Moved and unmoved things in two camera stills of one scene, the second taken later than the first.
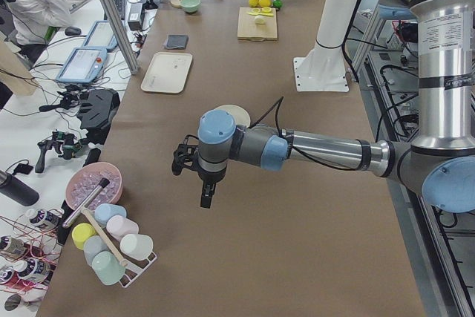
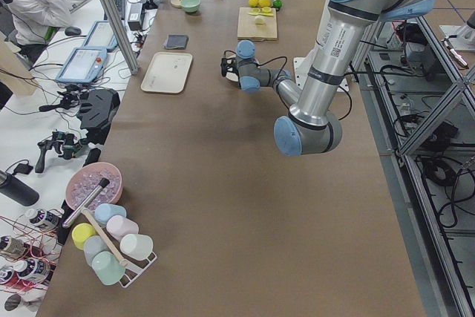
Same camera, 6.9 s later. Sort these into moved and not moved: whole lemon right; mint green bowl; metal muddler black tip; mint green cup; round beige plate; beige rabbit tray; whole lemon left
Moved: round beige plate
Not moved: mint green cup; mint green bowl; whole lemon left; whole lemon right; beige rabbit tray; metal muddler black tip
